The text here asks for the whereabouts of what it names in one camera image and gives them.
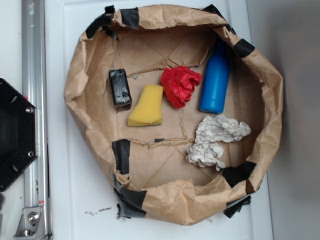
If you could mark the black box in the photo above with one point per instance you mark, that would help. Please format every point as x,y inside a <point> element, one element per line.
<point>122,99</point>

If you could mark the yellow sponge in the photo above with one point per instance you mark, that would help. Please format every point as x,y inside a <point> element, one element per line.
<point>148,111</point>

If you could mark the crumpled red paper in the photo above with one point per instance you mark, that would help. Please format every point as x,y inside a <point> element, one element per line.
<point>179,84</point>

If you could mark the crumpled white paper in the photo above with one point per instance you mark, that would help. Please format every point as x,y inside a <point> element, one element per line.
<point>206,150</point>

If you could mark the blue plastic bottle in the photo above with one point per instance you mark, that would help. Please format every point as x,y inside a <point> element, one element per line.
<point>217,72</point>

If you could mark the aluminium extrusion rail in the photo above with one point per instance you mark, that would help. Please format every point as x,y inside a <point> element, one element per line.
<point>36,176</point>

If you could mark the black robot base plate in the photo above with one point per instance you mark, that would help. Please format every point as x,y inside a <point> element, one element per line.
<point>18,138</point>

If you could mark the metal corner bracket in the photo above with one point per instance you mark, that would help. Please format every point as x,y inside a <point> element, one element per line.
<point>31,224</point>

